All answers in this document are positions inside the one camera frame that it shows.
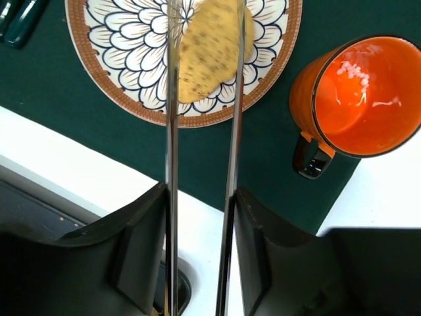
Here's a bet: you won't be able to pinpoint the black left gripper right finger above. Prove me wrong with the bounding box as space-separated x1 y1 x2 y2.
234 188 420 315

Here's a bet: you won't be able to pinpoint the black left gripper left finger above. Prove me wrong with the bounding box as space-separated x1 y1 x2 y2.
0 182 169 316

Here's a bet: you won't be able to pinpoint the speckled bread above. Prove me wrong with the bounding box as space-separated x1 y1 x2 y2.
178 1 239 103

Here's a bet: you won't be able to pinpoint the metal tongs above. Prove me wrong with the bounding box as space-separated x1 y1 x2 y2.
164 1 246 315

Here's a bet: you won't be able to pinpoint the black baking tray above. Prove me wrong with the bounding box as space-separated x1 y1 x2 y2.
0 179 192 315

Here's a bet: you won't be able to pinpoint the orange mug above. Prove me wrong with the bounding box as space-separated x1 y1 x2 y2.
289 36 420 179

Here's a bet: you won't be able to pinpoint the dark green cloth mat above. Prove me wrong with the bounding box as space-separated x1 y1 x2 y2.
0 0 421 235

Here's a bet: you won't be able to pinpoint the floral patterned ceramic plate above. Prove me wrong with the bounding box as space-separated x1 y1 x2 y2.
65 1 303 126

